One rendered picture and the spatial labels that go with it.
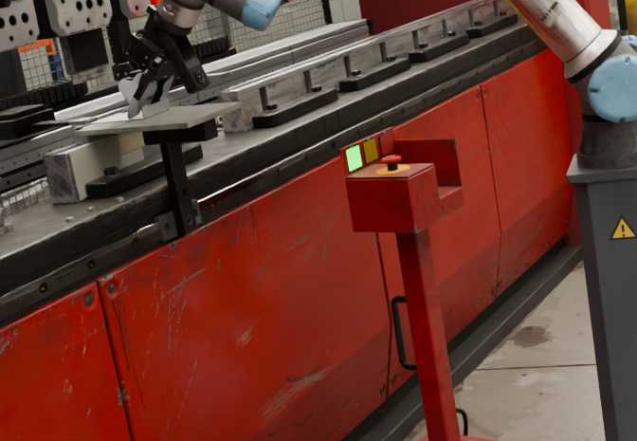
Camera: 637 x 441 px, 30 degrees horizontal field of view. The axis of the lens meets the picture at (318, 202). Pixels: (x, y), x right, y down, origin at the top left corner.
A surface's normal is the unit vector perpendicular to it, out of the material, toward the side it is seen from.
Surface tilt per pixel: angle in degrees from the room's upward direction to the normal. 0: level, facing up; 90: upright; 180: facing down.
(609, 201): 90
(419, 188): 90
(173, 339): 90
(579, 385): 0
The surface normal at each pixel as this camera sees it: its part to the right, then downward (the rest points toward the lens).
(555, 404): -0.17, -0.96
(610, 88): -0.01, 0.34
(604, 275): -0.29, 0.26
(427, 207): 0.79, 0.00
